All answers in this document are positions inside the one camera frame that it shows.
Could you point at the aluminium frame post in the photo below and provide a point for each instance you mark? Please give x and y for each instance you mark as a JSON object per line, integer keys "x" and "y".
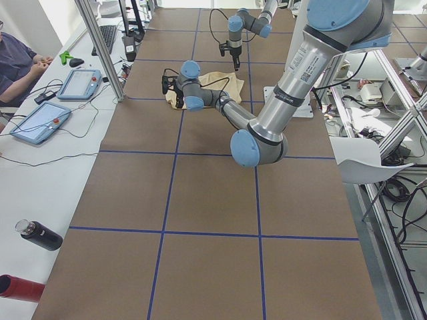
{"x": 101, "y": 48}

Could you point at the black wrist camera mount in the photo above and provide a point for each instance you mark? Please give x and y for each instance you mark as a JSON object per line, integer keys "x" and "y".
{"x": 223, "y": 47}
{"x": 168, "y": 83}

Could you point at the beige long-sleeve printed shirt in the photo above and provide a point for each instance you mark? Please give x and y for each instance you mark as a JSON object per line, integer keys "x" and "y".
{"x": 215, "y": 80}

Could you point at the black bottle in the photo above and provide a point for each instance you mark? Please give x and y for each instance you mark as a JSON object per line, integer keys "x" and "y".
{"x": 39, "y": 234}

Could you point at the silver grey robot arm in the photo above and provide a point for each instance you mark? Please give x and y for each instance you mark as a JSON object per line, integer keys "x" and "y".
{"x": 242, "y": 20}
{"x": 332, "y": 28}

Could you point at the blue teach pendant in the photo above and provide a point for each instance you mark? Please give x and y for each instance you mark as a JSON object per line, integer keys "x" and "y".
{"x": 41, "y": 123}
{"x": 80, "y": 85}

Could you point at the black keyboard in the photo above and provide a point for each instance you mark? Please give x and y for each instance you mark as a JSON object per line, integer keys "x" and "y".
{"x": 108, "y": 33}

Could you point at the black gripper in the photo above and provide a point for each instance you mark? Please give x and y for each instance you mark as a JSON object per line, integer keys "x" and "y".
{"x": 180, "y": 94}
{"x": 233, "y": 51}

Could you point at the white plastic chair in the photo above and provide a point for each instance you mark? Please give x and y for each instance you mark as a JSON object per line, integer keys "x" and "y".
{"x": 359, "y": 161}

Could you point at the red bottle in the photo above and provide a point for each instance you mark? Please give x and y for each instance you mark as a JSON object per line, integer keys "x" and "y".
{"x": 21, "y": 289}

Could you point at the seated person in blue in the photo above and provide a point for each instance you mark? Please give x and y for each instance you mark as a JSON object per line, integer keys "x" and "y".
{"x": 21, "y": 69}

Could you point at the blue teach pendant far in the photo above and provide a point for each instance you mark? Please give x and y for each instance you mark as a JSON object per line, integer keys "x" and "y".
{"x": 80, "y": 85}

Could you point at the blue teach pendant near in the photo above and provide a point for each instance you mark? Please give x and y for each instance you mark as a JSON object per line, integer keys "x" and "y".
{"x": 41, "y": 123}

